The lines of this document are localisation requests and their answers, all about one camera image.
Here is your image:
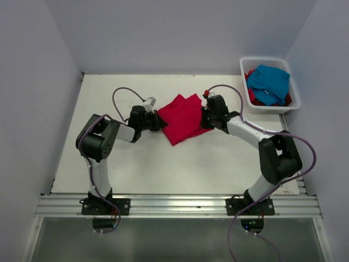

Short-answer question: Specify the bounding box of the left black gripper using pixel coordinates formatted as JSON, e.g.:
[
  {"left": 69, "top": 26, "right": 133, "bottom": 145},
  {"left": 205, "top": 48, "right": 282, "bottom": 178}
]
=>
[{"left": 139, "top": 110, "right": 167, "bottom": 131}]

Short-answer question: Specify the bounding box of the crimson red t shirt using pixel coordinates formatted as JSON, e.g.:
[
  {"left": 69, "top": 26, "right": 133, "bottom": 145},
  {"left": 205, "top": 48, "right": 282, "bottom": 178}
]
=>
[{"left": 158, "top": 94, "right": 212, "bottom": 146}]

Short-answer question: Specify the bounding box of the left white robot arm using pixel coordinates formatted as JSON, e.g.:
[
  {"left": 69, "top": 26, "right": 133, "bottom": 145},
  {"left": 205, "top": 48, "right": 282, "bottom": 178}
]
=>
[{"left": 76, "top": 105, "right": 167, "bottom": 216}]

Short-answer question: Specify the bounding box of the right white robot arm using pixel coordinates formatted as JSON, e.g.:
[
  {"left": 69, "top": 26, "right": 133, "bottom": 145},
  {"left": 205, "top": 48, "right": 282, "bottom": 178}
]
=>
[{"left": 201, "top": 91, "right": 303, "bottom": 215}]

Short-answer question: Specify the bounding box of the bright red t shirt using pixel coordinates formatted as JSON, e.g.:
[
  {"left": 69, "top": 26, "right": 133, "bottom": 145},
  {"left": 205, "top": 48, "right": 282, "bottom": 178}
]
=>
[{"left": 244, "top": 69, "right": 257, "bottom": 102}]

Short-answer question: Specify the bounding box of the white plastic basket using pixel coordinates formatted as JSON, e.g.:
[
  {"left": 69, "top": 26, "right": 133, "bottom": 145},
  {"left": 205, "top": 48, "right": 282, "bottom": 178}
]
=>
[{"left": 239, "top": 57, "right": 300, "bottom": 114}]

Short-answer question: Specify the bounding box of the blue t shirt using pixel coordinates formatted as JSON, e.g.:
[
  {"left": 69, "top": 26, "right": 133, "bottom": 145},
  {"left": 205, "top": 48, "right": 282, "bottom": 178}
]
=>
[{"left": 244, "top": 65, "right": 290, "bottom": 106}]

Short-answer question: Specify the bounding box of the dark red t shirt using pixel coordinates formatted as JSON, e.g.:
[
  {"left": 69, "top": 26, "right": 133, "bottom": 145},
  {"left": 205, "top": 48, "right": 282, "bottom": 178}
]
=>
[{"left": 249, "top": 93, "right": 292, "bottom": 106}]

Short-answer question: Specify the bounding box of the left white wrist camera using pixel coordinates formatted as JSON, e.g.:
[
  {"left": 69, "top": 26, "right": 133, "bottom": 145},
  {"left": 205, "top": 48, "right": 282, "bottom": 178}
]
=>
[{"left": 143, "top": 97, "right": 156, "bottom": 112}]

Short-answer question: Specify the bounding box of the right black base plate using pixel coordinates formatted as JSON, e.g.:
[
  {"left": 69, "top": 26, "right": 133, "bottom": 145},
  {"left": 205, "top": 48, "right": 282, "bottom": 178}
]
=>
[{"left": 225, "top": 198, "right": 275, "bottom": 216}]

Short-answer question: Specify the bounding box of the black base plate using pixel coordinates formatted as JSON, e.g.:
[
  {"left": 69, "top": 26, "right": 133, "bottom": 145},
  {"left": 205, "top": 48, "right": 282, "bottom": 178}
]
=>
[
  {"left": 225, "top": 198, "right": 275, "bottom": 216},
  {"left": 79, "top": 198, "right": 130, "bottom": 216}
]

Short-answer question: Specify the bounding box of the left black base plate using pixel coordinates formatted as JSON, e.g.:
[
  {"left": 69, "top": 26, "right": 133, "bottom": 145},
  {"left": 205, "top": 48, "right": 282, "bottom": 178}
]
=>
[{"left": 79, "top": 198, "right": 130, "bottom": 216}]

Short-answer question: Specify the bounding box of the aluminium mounting rail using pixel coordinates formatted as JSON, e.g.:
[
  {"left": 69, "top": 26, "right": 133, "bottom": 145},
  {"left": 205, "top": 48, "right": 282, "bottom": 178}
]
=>
[{"left": 35, "top": 194, "right": 322, "bottom": 218}]

